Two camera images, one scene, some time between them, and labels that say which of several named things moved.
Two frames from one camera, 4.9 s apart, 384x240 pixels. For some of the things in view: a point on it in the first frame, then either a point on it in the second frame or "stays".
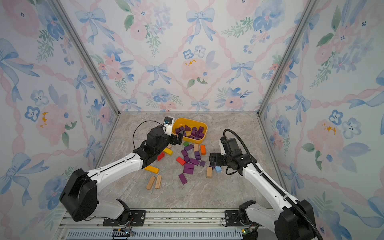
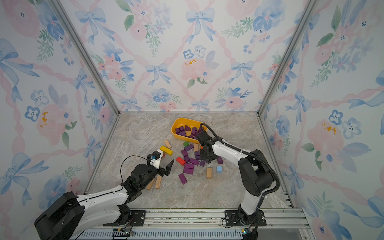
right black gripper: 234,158 to 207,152
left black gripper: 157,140 to 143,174
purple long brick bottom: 182,178 stays
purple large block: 188,168 stays
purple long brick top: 188,147 stays
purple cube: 194,130 stays
